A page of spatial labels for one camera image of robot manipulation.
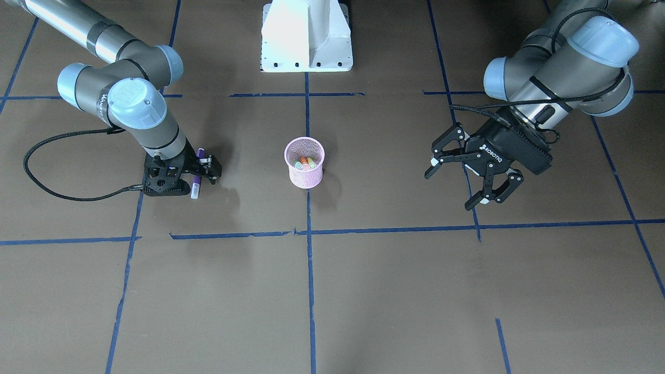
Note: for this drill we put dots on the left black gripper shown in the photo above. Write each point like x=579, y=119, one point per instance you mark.
x=500, y=145

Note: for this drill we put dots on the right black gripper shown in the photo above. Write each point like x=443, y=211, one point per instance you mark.
x=208, y=167

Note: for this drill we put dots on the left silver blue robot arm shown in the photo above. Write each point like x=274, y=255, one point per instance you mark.
x=578, y=60

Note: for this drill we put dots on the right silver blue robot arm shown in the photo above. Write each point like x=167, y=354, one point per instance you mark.
x=125, y=93

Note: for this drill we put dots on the pink mesh pen holder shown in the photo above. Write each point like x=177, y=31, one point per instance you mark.
x=304, y=156

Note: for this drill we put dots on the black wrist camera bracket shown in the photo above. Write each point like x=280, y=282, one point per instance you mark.
x=162, y=177

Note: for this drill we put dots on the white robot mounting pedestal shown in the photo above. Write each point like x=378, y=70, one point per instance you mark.
x=306, y=36

